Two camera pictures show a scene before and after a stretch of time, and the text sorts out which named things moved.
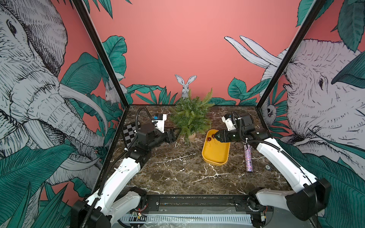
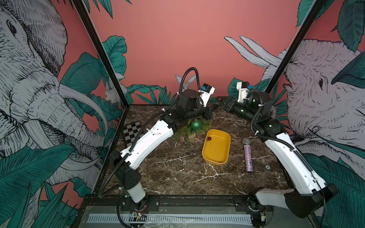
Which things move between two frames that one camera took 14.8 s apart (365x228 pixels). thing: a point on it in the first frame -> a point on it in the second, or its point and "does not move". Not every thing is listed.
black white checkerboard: [129, 131] does not move
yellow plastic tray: [215, 153] does not move
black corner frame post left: [81, 7] does not move
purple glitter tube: [248, 157] does not move
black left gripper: [172, 138] -> [208, 110]
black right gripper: [224, 134] -> [234, 106]
